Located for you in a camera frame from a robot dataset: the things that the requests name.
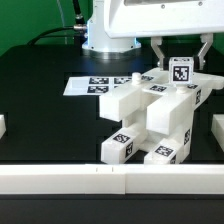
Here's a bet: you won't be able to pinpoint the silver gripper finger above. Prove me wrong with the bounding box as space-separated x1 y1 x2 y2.
151 36 169 70
194 33 213 70

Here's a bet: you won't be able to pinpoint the white part at edge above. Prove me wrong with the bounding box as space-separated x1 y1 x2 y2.
0 115 6 139
211 114 224 152

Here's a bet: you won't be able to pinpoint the white tagged cube block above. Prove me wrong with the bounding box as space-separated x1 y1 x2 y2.
169 57 194 94

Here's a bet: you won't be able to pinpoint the white part at right edge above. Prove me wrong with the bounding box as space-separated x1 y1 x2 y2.
211 114 224 152

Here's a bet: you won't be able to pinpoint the white chair seat part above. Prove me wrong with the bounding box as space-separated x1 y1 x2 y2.
121 71 194 164

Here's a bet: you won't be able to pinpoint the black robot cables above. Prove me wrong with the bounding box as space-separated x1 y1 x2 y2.
26 0 88 47

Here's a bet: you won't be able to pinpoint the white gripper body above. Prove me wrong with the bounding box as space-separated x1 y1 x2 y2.
104 0 224 38

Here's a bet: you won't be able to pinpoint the white chair back frame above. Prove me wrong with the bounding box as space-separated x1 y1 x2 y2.
99 68 224 135

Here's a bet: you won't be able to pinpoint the white front rail fixture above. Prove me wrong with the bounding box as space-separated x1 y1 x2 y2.
0 164 224 195

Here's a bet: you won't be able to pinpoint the white part at left edge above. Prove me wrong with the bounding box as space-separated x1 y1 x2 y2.
0 115 6 139

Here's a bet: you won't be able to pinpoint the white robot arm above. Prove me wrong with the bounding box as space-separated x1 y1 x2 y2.
83 0 224 70

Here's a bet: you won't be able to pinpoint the white sheet with four tags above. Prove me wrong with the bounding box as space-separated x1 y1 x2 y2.
63 76 131 96

